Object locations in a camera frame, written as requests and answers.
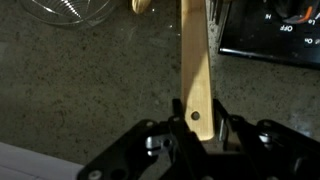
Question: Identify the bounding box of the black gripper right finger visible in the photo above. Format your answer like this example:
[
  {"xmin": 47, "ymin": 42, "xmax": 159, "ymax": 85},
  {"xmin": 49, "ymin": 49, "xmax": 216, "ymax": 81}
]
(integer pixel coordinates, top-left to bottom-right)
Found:
[{"xmin": 212, "ymin": 98, "xmax": 320, "ymax": 180}]

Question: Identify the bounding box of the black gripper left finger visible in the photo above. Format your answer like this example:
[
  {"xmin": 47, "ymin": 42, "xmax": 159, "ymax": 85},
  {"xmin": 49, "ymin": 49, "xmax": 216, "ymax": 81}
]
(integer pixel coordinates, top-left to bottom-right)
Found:
[{"xmin": 77, "ymin": 98, "xmax": 208, "ymax": 180}]

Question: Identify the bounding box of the wooden spoon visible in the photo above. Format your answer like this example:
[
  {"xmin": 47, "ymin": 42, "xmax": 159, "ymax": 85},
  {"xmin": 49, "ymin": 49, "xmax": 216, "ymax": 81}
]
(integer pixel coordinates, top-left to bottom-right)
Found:
[{"xmin": 130, "ymin": 0, "xmax": 151, "ymax": 15}]

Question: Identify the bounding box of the wooden spatula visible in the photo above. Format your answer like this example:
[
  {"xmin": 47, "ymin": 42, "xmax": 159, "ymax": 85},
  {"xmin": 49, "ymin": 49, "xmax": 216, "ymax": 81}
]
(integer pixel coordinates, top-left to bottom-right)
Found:
[{"xmin": 179, "ymin": 0, "xmax": 216, "ymax": 142}]

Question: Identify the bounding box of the black electric stove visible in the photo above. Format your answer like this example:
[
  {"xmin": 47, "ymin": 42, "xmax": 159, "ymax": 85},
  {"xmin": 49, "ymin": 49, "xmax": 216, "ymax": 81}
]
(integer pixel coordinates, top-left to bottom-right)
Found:
[{"xmin": 218, "ymin": 0, "xmax": 320, "ymax": 70}]

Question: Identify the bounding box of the clear glass bowl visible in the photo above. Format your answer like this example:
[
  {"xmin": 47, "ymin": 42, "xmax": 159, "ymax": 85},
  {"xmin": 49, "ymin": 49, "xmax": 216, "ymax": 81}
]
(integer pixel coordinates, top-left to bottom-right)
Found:
[{"xmin": 18, "ymin": 0, "xmax": 118, "ymax": 28}]

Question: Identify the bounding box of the black stove knob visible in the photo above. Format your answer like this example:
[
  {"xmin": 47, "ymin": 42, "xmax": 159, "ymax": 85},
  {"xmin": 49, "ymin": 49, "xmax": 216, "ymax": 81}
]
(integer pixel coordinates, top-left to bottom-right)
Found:
[{"xmin": 275, "ymin": 0, "xmax": 320, "ymax": 25}]

